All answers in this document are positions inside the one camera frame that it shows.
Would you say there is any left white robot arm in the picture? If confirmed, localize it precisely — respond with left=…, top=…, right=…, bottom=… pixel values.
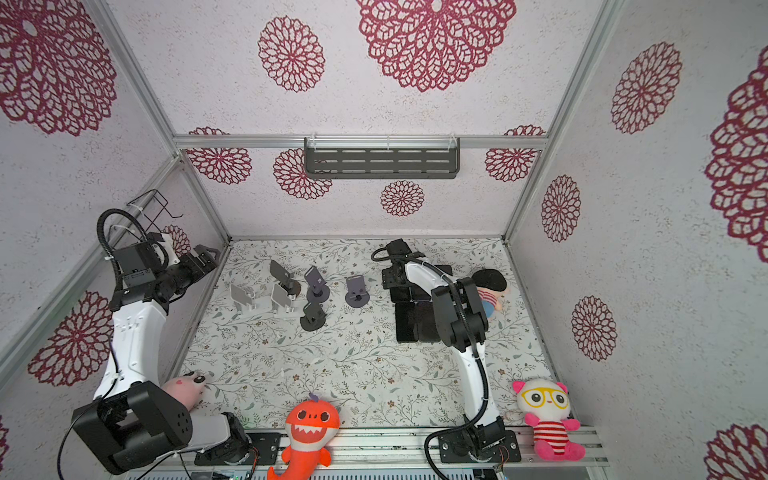
left=72, top=241, right=252, bottom=475

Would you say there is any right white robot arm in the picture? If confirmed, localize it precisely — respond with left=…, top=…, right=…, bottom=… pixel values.
left=371, top=239, right=505, bottom=455

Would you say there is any purple back middle stand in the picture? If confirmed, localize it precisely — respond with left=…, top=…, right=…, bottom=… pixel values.
left=345, top=275, right=370, bottom=309

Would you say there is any black front left stand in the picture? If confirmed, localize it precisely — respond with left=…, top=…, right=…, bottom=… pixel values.
left=300, top=303, right=327, bottom=332

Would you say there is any black haired doll plush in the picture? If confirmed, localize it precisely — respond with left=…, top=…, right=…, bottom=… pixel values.
left=471, top=268, right=509, bottom=319

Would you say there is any red mushroom plush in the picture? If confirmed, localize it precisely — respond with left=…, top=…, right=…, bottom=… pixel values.
left=162, top=372, right=207, bottom=411

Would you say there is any red shark plush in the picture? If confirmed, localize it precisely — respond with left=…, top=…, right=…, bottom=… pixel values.
left=267, top=393, right=341, bottom=480

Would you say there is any pink striped panda plush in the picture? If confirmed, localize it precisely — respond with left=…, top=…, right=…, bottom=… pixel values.
left=512, top=378, right=586, bottom=462

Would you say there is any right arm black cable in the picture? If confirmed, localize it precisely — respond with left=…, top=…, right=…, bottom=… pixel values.
left=370, top=245, right=490, bottom=480

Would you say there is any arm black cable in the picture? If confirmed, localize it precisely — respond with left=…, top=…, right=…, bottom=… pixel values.
left=370, top=245, right=490, bottom=480
left=96, top=208, right=154, bottom=259

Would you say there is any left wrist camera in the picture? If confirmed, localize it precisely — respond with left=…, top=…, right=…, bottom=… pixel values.
left=111, top=232, right=180, bottom=290

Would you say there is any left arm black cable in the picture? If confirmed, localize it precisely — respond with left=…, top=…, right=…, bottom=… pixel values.
left=96, top=208, right=154, bottom=259

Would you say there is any black wire wall rack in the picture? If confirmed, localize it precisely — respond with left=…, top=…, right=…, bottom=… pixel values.
left=107, top=189, right=183, bottom=241

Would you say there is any dark grey wall shelf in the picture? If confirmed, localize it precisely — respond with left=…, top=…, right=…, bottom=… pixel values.
left=303, top=137, right=461, bottom=180

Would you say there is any aluminium front rail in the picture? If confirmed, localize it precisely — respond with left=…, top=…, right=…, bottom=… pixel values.
left=104, top=425, right=610, bottom=472

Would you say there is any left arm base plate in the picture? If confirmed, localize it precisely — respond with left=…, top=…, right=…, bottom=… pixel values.
left=194, top=432, right=282, bottom=466

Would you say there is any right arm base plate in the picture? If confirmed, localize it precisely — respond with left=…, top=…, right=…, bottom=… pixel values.
left=438, top=418, right=522, bottom=464

